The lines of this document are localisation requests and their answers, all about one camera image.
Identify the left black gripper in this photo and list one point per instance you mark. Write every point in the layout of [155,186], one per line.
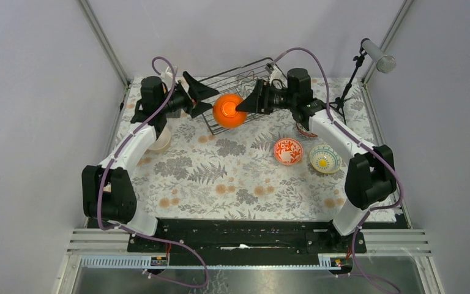
[197,91]

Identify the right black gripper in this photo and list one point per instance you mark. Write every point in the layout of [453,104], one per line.
[258,101]

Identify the orange bowl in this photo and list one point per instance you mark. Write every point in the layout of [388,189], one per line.
[224,111]

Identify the black wire dish rack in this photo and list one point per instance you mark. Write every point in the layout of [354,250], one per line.
[233,86]

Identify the blue patterned bowl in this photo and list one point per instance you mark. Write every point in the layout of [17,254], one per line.
[305,133]

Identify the cream white bowl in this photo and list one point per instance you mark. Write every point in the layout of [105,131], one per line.
[163,142]

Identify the red patterned white bowl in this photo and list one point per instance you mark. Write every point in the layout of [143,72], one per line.
[288,151]

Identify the yellow dotted white bowl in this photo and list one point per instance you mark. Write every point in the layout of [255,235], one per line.
[324,159]

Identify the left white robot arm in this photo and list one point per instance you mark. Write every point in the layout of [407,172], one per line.
[108,194]

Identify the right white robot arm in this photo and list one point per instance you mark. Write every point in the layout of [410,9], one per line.
[370,174]

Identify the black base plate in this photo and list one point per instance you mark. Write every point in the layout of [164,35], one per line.
[247,242]

